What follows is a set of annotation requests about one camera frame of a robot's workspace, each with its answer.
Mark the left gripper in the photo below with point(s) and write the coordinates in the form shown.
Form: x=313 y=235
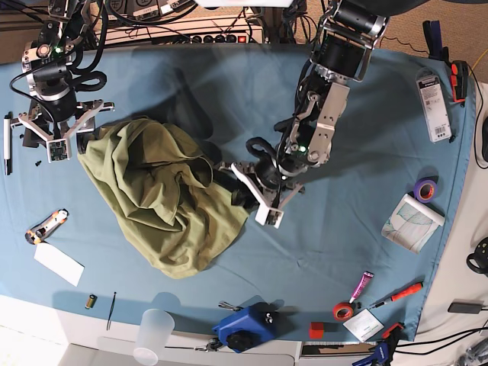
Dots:
x=249 y=181

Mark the orange grey utility knife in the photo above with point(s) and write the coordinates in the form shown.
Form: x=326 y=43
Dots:
x=43 y=230

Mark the blue plastic clamp device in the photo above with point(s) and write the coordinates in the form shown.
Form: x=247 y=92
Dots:
x=246 y=327

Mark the black and white marker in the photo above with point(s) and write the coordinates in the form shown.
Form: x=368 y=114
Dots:
x=7 y=142

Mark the black tweezers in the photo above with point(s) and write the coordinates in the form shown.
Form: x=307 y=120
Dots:
x=111 y=310

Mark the black power adapter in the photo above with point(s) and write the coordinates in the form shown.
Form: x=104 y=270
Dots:
x=466 y=308

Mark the white paper card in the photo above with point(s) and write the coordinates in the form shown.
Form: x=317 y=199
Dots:
x=59 y=263

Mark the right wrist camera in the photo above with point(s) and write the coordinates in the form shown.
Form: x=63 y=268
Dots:
x=58 y=150

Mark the light blue table cloth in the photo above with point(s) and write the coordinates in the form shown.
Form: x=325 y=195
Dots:
x=329 y=235

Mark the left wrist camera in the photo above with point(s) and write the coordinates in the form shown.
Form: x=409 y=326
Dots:
x=269 y=216

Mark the small green battery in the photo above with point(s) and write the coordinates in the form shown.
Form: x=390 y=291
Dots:
x=90 y=301

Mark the black remote control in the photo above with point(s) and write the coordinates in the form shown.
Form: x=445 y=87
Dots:
x=30 y=139

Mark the red tape roll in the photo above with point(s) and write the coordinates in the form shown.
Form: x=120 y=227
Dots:
x=343 y=311

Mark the olive green t-shirt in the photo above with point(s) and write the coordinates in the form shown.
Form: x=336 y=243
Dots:
x=160 y=186

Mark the rolled printed paper sheet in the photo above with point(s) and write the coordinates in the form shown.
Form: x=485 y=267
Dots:
x=411 y=224

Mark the pink glue tube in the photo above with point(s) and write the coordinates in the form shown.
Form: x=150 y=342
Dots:
x=365 y=279

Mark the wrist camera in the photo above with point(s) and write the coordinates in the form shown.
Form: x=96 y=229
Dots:
x=269 y=216
x=58 y=150

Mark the black power strip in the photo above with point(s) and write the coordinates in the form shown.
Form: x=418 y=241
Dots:
x=219 y=38

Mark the red cube block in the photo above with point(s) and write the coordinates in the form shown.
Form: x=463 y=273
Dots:
x=316 y=330

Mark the blue orange spring clamp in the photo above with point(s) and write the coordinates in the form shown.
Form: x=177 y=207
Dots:
x=382 y=353

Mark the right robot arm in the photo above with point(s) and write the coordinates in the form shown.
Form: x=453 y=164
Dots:
x=58 y=65

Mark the orange black clamp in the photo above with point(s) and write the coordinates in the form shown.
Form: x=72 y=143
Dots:
x=459 y=80

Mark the white square paper note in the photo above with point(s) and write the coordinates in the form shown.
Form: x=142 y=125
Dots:
x=364 y=325

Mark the clear plastic package box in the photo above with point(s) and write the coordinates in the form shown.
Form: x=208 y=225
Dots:
x=433 y=105

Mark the orange handled screwdriver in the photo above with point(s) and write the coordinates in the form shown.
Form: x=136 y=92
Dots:
x=414 y=288

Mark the purple tape roll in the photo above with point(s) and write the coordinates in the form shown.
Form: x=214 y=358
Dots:
x=425 y=189

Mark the blue black clamp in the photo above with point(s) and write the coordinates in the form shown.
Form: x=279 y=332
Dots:
x=432 y=34

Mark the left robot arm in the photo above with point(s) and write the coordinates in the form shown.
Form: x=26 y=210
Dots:
x=346 y=36

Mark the translucent plastic cup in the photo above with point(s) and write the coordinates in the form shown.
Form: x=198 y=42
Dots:
x=155 y=329

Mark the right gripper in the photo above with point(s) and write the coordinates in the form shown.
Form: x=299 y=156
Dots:
x=65 y=119

